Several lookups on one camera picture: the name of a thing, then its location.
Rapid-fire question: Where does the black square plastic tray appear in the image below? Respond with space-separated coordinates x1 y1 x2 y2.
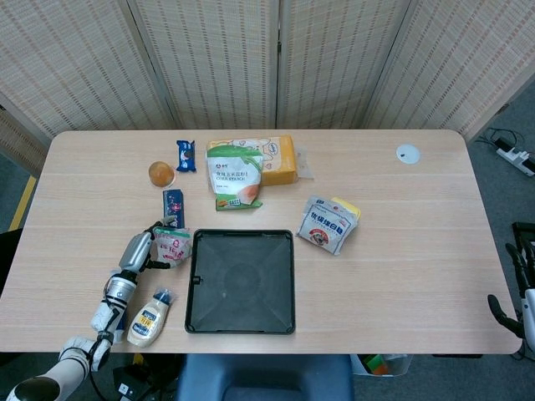
184 228 297 335

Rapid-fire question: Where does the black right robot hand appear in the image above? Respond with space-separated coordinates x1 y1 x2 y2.
487 241 535 340

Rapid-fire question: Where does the clear box with colourful items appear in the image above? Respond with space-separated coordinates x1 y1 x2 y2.
349 353 413 377

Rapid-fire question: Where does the orange jelly cup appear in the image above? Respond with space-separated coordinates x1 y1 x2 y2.
148 160 176 187

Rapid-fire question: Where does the blue cookie packet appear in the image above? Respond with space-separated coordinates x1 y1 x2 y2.
176 140 197 174

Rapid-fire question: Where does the yellow packet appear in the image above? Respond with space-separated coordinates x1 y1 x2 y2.
332 196 362 229

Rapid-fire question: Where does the small pink white bag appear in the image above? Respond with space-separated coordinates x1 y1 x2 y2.
150 225 193 268

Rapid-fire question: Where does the mayonnaise squeeze bottle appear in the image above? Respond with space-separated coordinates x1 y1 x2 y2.
126 287 173 349

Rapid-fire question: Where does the black device with label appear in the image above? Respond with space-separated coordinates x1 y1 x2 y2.
111 362 152 400

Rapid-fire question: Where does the dark blue small box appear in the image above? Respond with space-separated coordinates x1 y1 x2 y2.
161 189 186 230

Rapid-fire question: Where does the white blue castor sugar bag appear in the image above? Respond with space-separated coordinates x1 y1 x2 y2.
295 195 359 256

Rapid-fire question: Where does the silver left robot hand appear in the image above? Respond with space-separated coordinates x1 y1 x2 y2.
118 216 179 275

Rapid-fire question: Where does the orange wrapped cheese block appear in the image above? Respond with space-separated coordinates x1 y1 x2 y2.
207 134 314 187

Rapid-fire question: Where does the woven folding screen panel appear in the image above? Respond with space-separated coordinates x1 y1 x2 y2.
0 0 179 139
125 0 280 130
275 0 413 130
363 0 535 141

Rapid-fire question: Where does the blue padded seat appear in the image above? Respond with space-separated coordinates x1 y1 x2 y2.
177 353 355 401

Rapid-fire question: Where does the white power strip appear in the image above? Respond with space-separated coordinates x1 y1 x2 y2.
496 137 535 177

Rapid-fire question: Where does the green white corn starch bag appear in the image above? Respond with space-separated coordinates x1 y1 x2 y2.
206 144 264 212

